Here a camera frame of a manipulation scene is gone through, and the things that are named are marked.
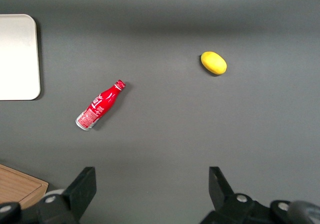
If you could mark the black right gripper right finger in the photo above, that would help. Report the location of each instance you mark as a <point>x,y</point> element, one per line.
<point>221,191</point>

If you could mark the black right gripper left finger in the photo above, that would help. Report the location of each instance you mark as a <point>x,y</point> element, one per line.
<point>80,194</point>

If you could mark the beige rectangular tray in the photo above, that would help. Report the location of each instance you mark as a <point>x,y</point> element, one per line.
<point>17,57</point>

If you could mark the wooden drawer cabinet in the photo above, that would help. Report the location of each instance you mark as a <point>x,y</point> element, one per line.
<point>17,186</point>

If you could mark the red cola bottle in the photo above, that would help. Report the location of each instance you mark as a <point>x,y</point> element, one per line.
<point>100,106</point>

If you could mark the yellow lemon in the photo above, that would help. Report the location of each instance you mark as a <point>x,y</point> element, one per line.
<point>214,63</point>

